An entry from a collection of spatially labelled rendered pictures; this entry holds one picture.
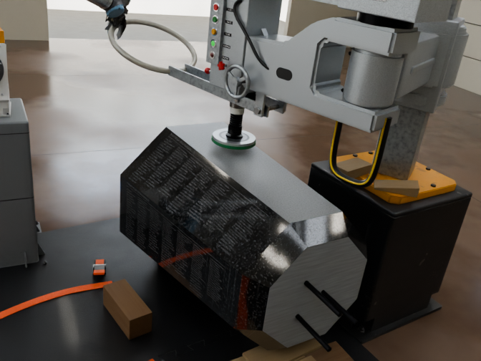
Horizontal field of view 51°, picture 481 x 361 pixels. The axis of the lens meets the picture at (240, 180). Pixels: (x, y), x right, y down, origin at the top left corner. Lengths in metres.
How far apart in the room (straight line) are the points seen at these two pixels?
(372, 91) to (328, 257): 0.64
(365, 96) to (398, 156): 0.77
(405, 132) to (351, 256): 0.77
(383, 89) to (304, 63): 0.33
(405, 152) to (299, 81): 0.79
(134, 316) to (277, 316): 0.78
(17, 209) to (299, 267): 1.61
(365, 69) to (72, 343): 1.76
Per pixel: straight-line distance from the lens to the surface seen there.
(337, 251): 2.00
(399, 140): 2.59
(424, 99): 2.48
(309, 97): 2.02
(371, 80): 1.88
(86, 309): 2.73
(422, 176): 2.76
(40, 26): 8.83
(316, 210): 2.01
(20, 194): 2.87
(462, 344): 3.01
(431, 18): 1.86
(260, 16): 2.25
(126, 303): 2.57
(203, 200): 2.19
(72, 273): 2.98
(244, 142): 2.40
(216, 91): 2.43
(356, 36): 1.89
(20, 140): 2.75
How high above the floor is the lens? 1.77
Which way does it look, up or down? 25 degrees down
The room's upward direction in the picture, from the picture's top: 7 degrees clockwise
